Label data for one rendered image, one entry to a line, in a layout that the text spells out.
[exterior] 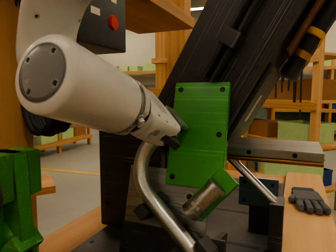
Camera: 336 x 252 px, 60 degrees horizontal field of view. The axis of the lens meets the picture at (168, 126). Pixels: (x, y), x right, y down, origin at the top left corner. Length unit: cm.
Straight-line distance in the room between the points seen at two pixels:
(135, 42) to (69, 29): 1019
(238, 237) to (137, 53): 992
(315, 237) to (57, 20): 73
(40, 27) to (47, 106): 12
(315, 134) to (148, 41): 801
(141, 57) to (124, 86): 1008
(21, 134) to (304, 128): 294
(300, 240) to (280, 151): 25
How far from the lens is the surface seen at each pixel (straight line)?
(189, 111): 59
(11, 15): 65
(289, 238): 82
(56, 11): 38
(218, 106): 57
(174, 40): 144
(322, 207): 100
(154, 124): 42
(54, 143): 643
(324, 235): 86
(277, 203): 71
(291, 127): 340
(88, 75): 30
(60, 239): 85
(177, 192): 61
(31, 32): 39
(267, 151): 67
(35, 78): 32
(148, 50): 1037
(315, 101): 316
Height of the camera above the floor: 125
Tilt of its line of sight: 6 degrees down
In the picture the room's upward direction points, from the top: straight up
